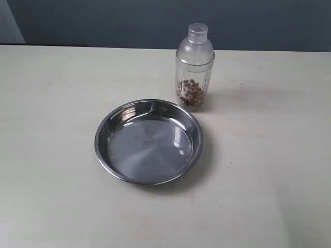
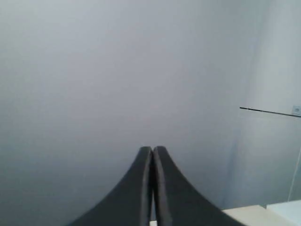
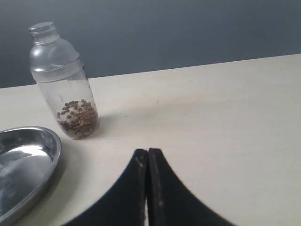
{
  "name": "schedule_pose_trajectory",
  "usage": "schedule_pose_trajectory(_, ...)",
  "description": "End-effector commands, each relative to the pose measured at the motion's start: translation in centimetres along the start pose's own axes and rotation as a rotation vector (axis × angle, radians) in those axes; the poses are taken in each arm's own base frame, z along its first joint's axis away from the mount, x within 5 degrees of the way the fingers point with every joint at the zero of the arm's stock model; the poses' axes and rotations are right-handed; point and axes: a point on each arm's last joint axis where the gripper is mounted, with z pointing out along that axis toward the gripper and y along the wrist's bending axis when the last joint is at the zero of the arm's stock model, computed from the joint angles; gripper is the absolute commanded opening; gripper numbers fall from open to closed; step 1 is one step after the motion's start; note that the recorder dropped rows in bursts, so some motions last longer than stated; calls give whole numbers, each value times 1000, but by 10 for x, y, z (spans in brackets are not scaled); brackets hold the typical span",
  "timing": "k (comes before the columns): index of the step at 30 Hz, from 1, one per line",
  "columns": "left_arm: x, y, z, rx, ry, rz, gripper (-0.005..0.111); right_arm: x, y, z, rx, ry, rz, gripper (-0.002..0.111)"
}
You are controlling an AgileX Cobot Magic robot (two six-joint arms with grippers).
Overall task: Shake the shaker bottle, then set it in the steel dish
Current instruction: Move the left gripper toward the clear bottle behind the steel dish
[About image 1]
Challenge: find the round stainless steel plate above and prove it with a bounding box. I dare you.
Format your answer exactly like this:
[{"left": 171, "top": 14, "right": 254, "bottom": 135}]
[{"left": 94, "top": 99, "right": 204, "bottom": 185}]

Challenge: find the clear plastic shaker bottle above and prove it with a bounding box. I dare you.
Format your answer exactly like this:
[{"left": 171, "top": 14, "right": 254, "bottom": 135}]
[{"left": 175, "top": 23, "right": 215, "bottom": 112}]

